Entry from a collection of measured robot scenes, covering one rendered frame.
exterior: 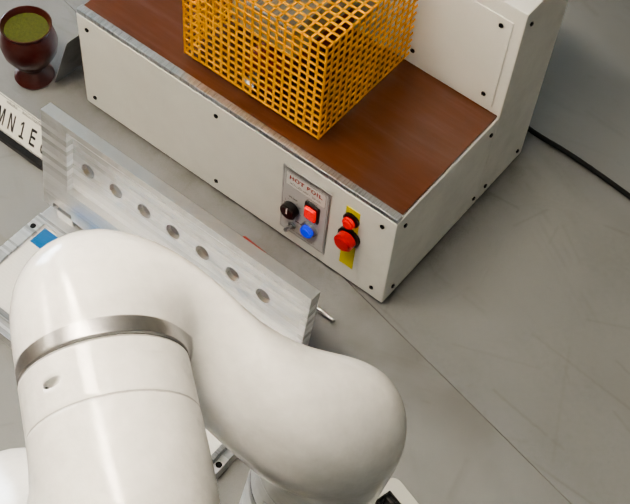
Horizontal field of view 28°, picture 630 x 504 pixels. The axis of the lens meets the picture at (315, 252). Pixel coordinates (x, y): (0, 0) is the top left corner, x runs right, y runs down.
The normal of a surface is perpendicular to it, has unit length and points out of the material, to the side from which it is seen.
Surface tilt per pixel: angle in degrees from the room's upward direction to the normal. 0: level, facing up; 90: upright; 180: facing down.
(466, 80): 90
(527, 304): 0
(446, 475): 0
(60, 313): 23
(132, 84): 90
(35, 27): 0
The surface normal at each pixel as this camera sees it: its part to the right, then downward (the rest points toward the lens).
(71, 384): -0.26, -0.42
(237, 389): -0.49, 0.30
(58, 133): -0.61, 0.55
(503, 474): 0.06, -0.57
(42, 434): -0.67, -0.22
